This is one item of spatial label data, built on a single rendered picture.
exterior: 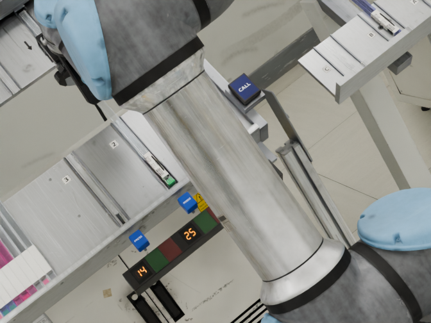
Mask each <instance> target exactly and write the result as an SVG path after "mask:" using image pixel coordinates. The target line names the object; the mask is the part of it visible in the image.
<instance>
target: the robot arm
mask: <svg viewBox="0 0 431 323"><path fill-rule="evenodd" d="M234 1H235V0H34V12H35V17H36V19H37V20H38V23H39V26H40V29H41V34H39V35H38V36H36V40H37V44H38V47H39V48H40V49H41V51H42V52H43V53H44V54H45V55H46V56H47V57H48V58H49V59H50V61H51V62H52V63H54V64H55V65H56V68H57V69H58V71H57V72H56V73H55V75H54V78H55V80H56V81H57V82H58V83H59V85H61V86H65V87H66V86H73V85H76V86H77V87H78V89H79V90H80V92H81V93H82V95H83V97H84V98H85V100H86V101H87V102H88V103H90V104H93V105H95V104H97V103H99V102H100V101H102V100H104V101H106V100H110V99H113V98H114V100H115V101H116V103H117V104H118V105H119V107H120V108H121V109H125V110H131V111H136V112H139V113H141V114H142V115H143V116H144V118H145V119H146V120H147V122H148V123H149V125H150V126H151V127H152V129H153V130H154V132H155V133H156V134H157V136H158V137H159V139H161V141H162V143H163V144H164V145H165V147H166V148H167V150H168V151H169V152H170V153H171V155H172V156H173V158H174V159H175V160H176V162H177V163H178V165H179V166H180V167H181V169H182V170H183V171H184V173H185V174H186V176H187V177H188V178H189V180H190V181H191V183H192V184H193V185H194V187H195V188H196V190H197V191H198V192H199V194H200V195H201V196H202V198H203V199H204V200H205V202H206V203H207V204H208V206H209V207H210V209H211V210H212V211H213V213H214V214H215V216H216V217H217V218H218V220H219V221H220V223H221V224H222V225H223V227H224V228H225V230H226V231H227V232H228V234H229V235H230V236H231V238H232V239H233V241H234V242H235V243H236V244H237V246H238V248H239V249H240V250H241V251H242V253H243V255H245V257H246V259H247V260H248V261H249V262H250V264H251V266H252V267H253V268H254V269H255V271H256V272H257V274H258V275H259V276H260V278H261V279H262V287H261V291H260V300H261V301H262V303H263V304H264V306H265V307H266V308H267V310H268V311H269V313H265V314H264V318H262V320H261V323H431V188H411V189H405V190H400V191H397V192H393V193H391V194H388V195H386V196H384V197H382V198H380V199H378V200H377V201H375V202H374V203H372V204H370V205H369V206H368V207H367V208H366V209H365V210H364V211H363V212H362V214H361V215H360V219H359V220H358V222H357V234H358V236H359V238H360V240H358V241H357V242H356V243H355V244H353V245H352V246H351V247H350V248H349V249H347V248H346V247H345V245H344V244H343V243H342V242H341V241H340V240H334V239H329V238H323V237H322V236H321V234H320V233H319V231H318V230H317V229H316V227H315V225H313V223H312V221H311V220H310V219H309V217H308V216H307V214H306V213H305V212H304V210H303V208H302V207H301V206H300V204H299V203H298V202H297V200H296V199H295V197H294V196H293V195H292V193H291V192H290V190H289V189H288V188H287V186H286V185H285V183H284V182H283V181H282V179H281V177H280V176H279V175H278V173H277V172H276V171H275V169H274V168H273V166H272V165H271V164H270V162H269V160H268V159H267V158H266V156H265V155H264V153H263V152H262V151H261V149H260V148H259V146H258V145H257V143H256V142H255V141H254V139H253V138H252V136H251V135H250V134H249V132H248V131H247V129H246V128H245V127H244V125H243V124H242V122H241V121H240V120H239V118H238V116H237V115H236V114H235V112H234V111H233V110H232V108H231V107H230V105H229V104H228V103H227V101H226V99H225V98H224V97H223V95H222V94H221V93H220V91H219V90H218V88H217V87H216V86H215V84H214V82H213V81H212V80H211V79H210V77H209V75H208V74H207V73H206V71H205V69H204V66H203V64H204V59H205V51H206V47H205V46H204V44H203V43H202V41H201V40H200V39H199V37H198V36H197V33H199V32H200V31H201V30H202V29H204V28H205V27H207V26H208V25H209V24H210V23H211V22H213V21H215V20H216V19H217V18H218V17H219V16H220V15H222V14H223V13H224V12H225V11H226V10H227V9H228V8H229V7H230V5H231V4H232V3H233V2H234ZM41 37H42V41H41V40H40V38H41Z"/></svg>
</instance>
